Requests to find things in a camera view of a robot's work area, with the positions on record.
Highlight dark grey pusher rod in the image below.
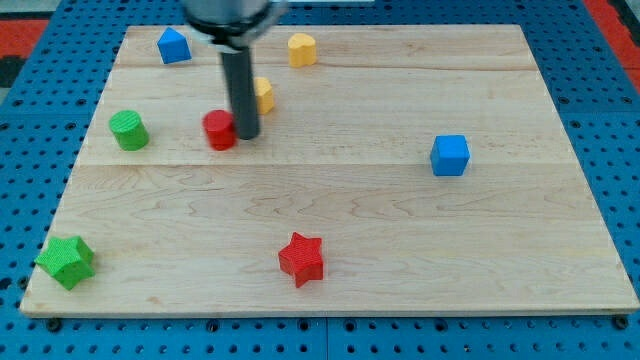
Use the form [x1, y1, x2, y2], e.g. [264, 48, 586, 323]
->
[221, 47, 260, 140]

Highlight red cylinder block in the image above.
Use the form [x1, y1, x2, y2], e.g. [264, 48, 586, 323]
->
[202, 110, 237, 151]

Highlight green cylinder block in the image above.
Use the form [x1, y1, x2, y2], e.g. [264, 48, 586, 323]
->
[109, 110, 149, 151]

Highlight yellow hexagon block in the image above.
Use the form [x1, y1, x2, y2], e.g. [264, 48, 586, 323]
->
[254, 77, 275, 115]

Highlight yellow heart block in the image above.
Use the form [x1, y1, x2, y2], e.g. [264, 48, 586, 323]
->
[287, 33, 317, 68]

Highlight blue triangular prism block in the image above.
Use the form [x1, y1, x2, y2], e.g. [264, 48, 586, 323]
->
[156, 27, 191, 64]

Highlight wooden board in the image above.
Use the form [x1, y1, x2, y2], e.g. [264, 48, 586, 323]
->
[21, 25, 639, 318]

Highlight red star block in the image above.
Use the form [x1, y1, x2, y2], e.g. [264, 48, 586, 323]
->
[278, 232, 324, 288]

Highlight blue cube block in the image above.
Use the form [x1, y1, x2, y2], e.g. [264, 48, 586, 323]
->
[430, 134, 470, 176]

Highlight green star block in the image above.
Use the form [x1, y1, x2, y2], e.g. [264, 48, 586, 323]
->
[35, 236, 95, 290]

